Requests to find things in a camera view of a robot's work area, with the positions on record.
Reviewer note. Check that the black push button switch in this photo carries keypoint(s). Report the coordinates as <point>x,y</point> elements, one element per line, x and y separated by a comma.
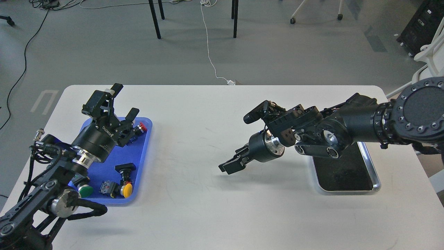
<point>125,171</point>

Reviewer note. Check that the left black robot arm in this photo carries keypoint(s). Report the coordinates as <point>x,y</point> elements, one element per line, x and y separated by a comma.
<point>47,201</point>

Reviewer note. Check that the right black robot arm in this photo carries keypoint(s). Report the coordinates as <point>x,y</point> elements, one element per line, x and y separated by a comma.
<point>414,117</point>

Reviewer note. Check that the blue plastic tray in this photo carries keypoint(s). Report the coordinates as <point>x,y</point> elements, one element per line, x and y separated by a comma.
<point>133,153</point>

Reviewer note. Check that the black table leg left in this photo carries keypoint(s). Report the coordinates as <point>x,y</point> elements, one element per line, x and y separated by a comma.
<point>154,16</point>

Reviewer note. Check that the white office chair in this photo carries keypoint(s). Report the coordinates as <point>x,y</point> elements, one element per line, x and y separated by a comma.
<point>433,55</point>

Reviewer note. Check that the black equipment case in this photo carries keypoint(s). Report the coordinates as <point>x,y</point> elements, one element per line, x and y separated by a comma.
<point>422,27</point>

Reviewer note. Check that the yellow push button switch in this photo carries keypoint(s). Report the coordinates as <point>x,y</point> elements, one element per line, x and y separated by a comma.
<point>114,189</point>

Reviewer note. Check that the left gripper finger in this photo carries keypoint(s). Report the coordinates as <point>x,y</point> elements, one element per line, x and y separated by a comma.
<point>100,104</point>
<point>126,128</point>

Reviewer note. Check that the white chair base wheels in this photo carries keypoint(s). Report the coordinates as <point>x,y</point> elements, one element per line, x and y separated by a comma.
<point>308,10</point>

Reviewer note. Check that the black table leg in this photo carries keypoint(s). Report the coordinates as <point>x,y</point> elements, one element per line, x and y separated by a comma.
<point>154,16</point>
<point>234,16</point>

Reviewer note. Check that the red push button switch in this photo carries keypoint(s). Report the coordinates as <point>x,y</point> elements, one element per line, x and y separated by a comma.
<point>139,130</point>

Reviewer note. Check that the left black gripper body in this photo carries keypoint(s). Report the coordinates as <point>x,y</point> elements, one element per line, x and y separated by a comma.
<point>94,141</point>

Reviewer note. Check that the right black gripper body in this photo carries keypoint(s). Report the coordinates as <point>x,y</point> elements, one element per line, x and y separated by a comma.
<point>261,147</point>

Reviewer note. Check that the black table leg right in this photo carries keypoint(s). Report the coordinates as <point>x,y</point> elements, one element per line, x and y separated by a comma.
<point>234,16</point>

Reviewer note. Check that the green push button switch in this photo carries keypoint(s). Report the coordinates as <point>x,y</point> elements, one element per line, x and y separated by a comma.
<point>82,185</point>

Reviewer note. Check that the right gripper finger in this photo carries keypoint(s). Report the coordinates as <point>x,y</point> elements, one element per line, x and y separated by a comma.
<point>236,164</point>
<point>242,152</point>

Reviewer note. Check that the silver metal tray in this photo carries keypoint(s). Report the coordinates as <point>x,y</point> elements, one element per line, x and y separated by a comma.
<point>353,173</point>

